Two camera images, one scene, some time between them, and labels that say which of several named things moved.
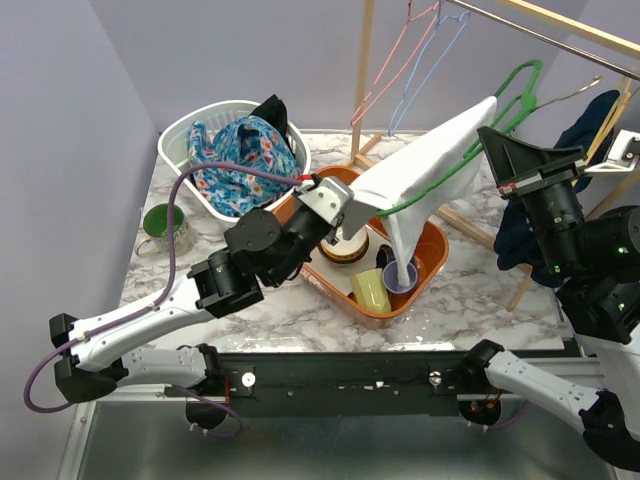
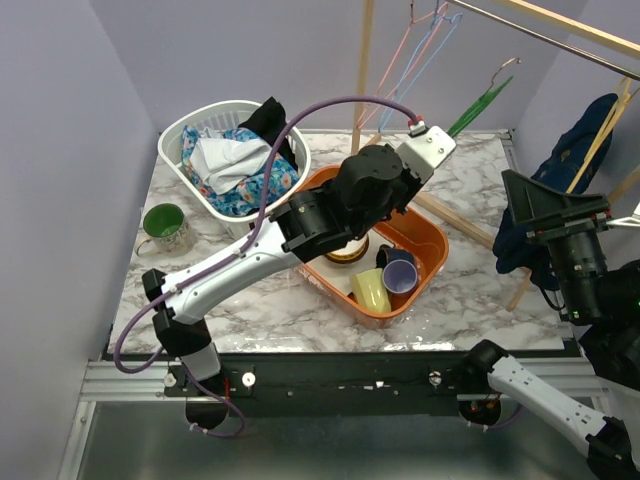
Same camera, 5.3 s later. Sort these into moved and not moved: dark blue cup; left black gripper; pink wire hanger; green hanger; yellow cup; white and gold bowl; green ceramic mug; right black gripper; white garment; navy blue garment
Moved: white garment; right black gripper; green hanger; pink wire hanger; left black gripper
Not moved: navy blue garment; white and gold bowl; green ceramic mug; dark blue cup; yellow cup
